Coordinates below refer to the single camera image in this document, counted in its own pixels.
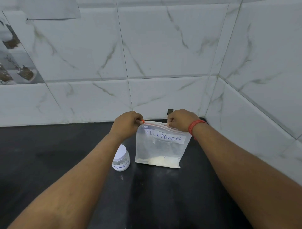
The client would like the person's left hand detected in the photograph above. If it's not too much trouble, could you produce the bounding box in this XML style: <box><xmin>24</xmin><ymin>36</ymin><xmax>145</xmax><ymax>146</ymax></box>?
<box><xmin>109</xmin><ymin>111</ymin><xmax>145</xmax><ymax>142</ymax></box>

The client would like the person's right hand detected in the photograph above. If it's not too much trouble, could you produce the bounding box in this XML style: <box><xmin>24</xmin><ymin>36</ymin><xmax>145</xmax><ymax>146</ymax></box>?
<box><xmin>167</xmin><ymin>108</ymin><xmax>201</xmax><ymax>136</ymax></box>

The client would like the red thread wristband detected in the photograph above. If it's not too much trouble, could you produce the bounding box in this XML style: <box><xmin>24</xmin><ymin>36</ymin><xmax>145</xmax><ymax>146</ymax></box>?
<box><xmin>188</xmin><ymin>120</ymin><xmax>208</xmax><ymax>140</ymax></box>

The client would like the person's right forearm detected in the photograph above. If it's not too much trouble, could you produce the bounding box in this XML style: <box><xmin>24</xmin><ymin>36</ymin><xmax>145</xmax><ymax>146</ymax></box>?
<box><xmin>192</xmin><ymin>122</ymin><xmax>302</xmax><ymax>229</ymax></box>

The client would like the white jar lid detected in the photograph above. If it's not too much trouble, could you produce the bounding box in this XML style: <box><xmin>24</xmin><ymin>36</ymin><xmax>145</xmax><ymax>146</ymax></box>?
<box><xmin>114</xmin><ymin>144</ymin><xmax>130</xmax><ymax>162</ymax></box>

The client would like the small clear plastic jar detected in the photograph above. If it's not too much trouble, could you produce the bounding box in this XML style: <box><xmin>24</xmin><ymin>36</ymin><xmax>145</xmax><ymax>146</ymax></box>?
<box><xmin>111</xmin><ymin>153</ymin><xmax>131</xmax><ymax>172</ymax></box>

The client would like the person's left forearm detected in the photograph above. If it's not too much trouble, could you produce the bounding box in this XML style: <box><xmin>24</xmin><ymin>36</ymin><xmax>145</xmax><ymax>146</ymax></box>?
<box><xmin>7</xmin><ymin>133</ymin><xmax>132</xmax><ymax>229</ymax></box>

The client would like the clear milk powder zip bag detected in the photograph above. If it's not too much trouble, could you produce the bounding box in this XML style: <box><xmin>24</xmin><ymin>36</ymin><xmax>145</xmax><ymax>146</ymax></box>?
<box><xmin>134</xmin><ymin>120</ymin><xmax>193</xmax><ymax>169</ymax></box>

